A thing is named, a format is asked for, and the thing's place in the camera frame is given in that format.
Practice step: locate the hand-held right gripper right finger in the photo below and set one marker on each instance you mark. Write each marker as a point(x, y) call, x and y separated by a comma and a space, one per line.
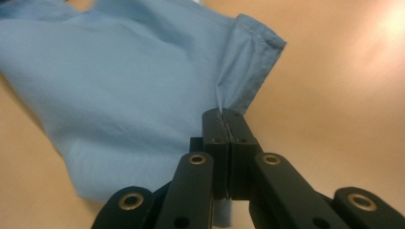
point(243, 159)

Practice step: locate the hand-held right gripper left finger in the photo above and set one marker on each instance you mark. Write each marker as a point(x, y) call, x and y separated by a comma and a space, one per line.
point(216, 152)

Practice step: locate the light blue shirt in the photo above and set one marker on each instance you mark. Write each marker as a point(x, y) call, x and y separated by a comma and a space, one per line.
point(121, 95)

